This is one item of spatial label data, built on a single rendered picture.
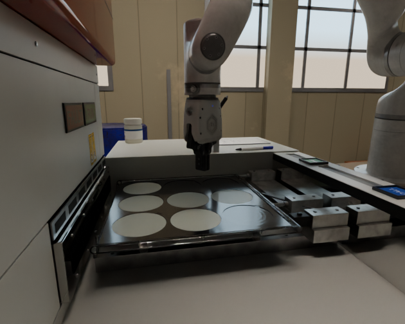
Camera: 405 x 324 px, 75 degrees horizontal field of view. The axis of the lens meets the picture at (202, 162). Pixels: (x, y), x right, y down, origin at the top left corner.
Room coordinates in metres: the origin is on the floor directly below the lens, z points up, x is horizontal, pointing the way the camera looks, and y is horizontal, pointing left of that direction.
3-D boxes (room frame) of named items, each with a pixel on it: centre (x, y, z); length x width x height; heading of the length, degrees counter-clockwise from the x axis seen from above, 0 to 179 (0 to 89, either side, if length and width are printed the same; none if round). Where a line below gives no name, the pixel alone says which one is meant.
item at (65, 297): (0.53, 0.24, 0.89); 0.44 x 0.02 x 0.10; 11
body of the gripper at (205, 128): (0.63, 0.00, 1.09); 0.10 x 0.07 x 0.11; 143
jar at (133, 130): (1.05, 0.28, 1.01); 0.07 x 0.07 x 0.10
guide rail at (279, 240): (0.48, -0.05, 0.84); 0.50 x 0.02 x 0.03; 101
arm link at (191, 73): (0.63, 0.00, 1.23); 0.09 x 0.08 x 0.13; 10
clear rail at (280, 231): (0.41, 0.00, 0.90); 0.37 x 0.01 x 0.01; 101
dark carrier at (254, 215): (0.59, 0.03, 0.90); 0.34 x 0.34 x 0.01; 11
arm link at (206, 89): (0.63, 0.00, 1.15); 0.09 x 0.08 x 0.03; 143
